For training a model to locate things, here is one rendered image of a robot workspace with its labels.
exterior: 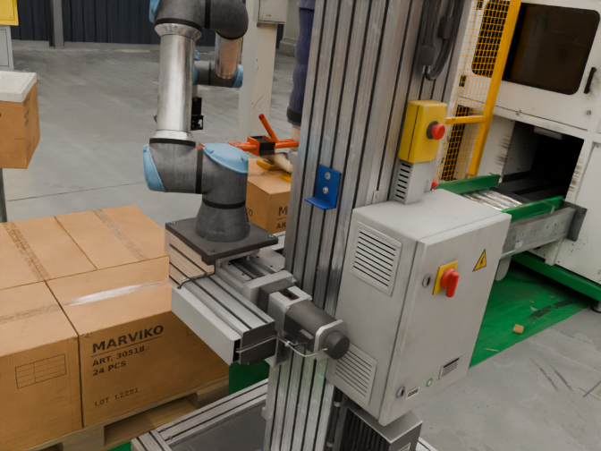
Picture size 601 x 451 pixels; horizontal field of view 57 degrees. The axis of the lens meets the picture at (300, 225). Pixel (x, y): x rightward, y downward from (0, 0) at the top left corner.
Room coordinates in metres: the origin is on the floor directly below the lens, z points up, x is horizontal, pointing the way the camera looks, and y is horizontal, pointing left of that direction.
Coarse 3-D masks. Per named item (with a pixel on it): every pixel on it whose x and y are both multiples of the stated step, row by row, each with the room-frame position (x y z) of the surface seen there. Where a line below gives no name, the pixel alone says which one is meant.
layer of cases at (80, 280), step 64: (0, 256) 1.93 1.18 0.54; (64, 256) 2.00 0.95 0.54; (128, 256) 2.06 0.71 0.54; (0, 320) 1.51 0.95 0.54; (64, 320) 1.56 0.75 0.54; (128, 320) 1.60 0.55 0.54; (0, 384) 1.33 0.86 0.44; (64, 384) 1.45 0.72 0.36; (128, 384) 1.60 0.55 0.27; (192, 384) 1.77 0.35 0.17; (0, 448) 1.32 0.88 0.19
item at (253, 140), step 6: (252, 138) 2.11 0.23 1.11; (258, 138) 2.17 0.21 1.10; (264, 138) 2.17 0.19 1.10; (270, 138) 2.14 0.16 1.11; (252, 144) 2.10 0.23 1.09; (258, 144) 2.07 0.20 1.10; (264, 144) 2.08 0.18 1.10; (270, 144) 2.10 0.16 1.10; (252, 150) 2.09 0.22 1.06; (258, 150) 2.07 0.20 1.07; (264, 150) 2.08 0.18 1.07; (270, 150) 2.10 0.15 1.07
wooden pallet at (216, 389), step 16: (208, 384) 1.81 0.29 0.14; (224, 384) 1.86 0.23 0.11; (160, 400) 1.68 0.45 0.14; (176, 400) 1.83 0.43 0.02; (192, 400) 1.81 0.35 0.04; (208, 400) 1.82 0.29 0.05; (128, 416) 1.59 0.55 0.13; (144, 416) 1.71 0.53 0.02; (160, 416) 1.72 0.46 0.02; (176, 416) 1.73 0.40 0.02; (80, 432) 1.48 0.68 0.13; (96, 432) 1.52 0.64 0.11; (112, 432) 1.61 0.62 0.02; (128, 432) 1.62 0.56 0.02; (144, 432) 1.63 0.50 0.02; (32, 448) 1.38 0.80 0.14; (48, 448) 1.49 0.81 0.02; (64, 448) 1.44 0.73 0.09; (80, 448) 1.48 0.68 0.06; (96, 448) 1.51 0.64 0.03
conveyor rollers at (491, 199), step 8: (464, 192) 3.57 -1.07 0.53; (472, 192) 3.54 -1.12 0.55; (480, 192) 3.59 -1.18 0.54; (488, 192) 3.64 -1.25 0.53; (496, 192) 3.61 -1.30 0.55; (480, 200) 3.39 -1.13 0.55; (488, 200) 3.43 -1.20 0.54; (496, 200) 3.48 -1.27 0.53; (504, 200) 3.46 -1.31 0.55; (512, 200) 3.50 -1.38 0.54; (496, 208) 3.29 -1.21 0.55; (504, 208) 3.33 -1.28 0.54
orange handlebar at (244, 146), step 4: (280, 140) 2.20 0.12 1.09; (284, 140) 2.21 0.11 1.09; (288, 140) 2.23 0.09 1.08; (228, 144) 2.05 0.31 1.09; (232, 144) 2.04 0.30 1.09; (236, 144) 2.04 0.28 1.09; (240, 144) 2.05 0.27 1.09; (244, 144) 2.06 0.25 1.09; (248, 144) 2.10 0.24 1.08; (276, 144) 2.14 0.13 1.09; (280, 144) 2.15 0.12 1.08; (284, 144) 2.16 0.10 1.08; (288, 144) 2.18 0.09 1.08; (292, 144) 2.19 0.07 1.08; (296, 144) 2.20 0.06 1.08; (196, 148) 1.96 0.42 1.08; (200, 148) 1.97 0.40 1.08; (240, 148) 2.03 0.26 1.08; (244, 148) 2.04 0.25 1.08; (248, 148) 2.05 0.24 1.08; (252, 148) 2.07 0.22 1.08; (256, 148) 2.08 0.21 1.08; (276, 148) 2.14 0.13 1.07; (280, 148) 2.15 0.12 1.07
